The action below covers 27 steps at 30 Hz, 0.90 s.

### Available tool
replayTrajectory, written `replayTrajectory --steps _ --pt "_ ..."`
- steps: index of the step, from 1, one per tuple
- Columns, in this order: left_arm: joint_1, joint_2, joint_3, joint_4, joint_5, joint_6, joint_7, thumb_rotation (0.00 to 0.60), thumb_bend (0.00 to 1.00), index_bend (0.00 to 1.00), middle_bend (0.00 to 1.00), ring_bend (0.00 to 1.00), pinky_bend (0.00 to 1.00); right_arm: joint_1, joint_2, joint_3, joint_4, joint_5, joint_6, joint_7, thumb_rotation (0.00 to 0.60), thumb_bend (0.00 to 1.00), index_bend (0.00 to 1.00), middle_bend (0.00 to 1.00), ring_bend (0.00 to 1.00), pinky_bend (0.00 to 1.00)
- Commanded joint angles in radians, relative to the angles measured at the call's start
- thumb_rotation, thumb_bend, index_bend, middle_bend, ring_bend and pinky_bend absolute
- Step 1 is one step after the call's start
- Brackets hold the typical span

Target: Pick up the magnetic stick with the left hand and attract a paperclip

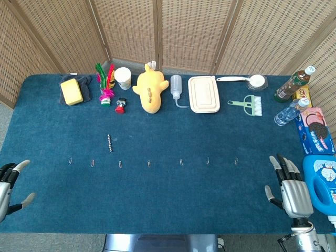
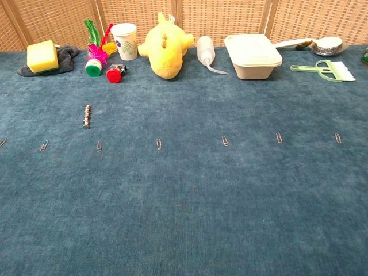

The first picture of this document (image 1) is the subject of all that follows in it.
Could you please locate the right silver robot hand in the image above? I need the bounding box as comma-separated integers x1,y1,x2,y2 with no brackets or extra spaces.
264,154,314,218

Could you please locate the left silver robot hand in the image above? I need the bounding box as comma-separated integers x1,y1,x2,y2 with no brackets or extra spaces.
0,159,36,223

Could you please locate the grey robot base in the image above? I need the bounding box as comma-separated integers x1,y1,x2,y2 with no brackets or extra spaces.
103,234,220,252

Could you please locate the green hand brush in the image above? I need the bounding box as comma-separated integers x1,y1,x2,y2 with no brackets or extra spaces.
227,94,263,117

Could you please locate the blue detergent bottle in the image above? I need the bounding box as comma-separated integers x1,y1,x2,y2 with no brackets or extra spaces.
301,154,336,230

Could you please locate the blue cookie box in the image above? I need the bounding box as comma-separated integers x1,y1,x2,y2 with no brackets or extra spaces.
294,115,336,155

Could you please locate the clear water bottle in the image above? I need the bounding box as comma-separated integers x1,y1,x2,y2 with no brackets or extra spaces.
274,98,309,127

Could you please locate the yellow snack box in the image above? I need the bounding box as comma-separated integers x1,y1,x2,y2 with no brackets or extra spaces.
292,84,312,106

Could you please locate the green tea bottle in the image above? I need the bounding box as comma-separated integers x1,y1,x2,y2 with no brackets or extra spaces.
274,65,317,103

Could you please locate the silver foil dish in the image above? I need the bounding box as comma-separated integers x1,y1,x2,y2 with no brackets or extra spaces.
246,75,269,92

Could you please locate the yellow sponge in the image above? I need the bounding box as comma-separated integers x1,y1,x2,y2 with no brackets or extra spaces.
60,79,84,106

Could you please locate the white plastic ladle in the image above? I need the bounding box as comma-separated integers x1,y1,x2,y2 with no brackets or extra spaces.
215,74,265,89

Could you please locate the blue table carpet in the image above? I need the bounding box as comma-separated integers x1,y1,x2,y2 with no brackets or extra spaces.
0,73,336,235

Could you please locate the dark grey cloth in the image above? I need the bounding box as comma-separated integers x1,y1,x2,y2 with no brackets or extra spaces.
59,75,93,105

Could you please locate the colourful feather shuttlecock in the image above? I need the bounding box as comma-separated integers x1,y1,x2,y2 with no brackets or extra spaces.
94,62,116,108

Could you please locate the beige lidded lunch box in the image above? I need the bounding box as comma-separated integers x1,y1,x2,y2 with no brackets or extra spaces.
187,76,221,114

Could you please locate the clear squeeze wash bottle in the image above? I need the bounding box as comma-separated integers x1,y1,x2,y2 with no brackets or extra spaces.
170,75,190,109

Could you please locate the white paper cup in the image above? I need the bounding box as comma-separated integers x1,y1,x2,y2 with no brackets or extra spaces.
113,67,132,90

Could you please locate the yellow plush toy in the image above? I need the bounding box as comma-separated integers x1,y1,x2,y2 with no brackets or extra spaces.
132,60,170,114

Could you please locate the woven folding screen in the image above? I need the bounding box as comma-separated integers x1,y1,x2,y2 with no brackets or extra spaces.
0,0,336,140

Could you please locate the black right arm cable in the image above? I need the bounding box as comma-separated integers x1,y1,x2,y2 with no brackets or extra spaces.
278,233,293,252

